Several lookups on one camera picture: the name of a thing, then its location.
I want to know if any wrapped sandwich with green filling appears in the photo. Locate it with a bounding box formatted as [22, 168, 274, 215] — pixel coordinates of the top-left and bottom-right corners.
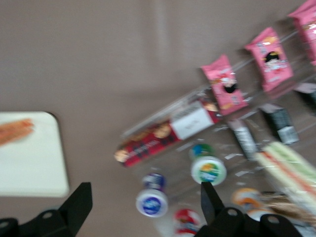
[254, 141, 316, 200]

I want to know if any pink cartoon snack packet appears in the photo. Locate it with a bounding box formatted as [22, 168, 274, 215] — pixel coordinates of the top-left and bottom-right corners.
[200, 54, 249, 116]
[287, 0, 316, 66]
[244, 27, 294, 92]

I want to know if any red plaid cookie box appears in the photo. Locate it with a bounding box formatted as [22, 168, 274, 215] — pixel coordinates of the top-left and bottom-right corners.
[113, 98, 223, 168]

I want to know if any sandwich with orange filling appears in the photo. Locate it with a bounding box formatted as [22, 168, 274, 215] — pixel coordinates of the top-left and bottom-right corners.
[0, 118, 35, 146]

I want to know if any blue gum bottle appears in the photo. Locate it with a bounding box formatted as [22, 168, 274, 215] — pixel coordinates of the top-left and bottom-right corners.
[135, 172, 170, 218]

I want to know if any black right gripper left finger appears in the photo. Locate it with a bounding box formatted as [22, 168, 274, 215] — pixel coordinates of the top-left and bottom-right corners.
[17, 182, 93, 237]

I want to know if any cream rectangular tray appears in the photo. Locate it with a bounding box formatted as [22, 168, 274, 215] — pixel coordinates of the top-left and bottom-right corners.
[0, 111, 70, 198]

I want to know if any red gum bottle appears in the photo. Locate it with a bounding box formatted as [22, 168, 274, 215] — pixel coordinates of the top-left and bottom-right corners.
[172, 208, 207, 237]

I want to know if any small black snack packet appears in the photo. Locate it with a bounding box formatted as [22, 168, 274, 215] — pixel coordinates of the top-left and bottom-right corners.
[260, 103, 301, 145]
[227, 118, 259, 161]
[295, 82, 316, 112]

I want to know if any clear acrylic tiered stand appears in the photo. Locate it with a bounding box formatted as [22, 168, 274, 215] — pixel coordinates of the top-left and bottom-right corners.
[119, 29, 316, 218]

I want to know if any oval wicker basket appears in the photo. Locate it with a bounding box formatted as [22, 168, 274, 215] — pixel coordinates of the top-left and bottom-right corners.
[264, 191, 316, 225]

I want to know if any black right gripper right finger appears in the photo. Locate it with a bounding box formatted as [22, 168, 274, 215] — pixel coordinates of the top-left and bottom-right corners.
[195, 182, 261, 237]

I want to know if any green gum bottle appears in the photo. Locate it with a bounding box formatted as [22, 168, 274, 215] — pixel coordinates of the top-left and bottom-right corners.
[189, 143, 227, 186]

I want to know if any orange gum bottle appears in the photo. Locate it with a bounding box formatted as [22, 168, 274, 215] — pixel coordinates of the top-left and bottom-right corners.
[231, 187, 275, 222]

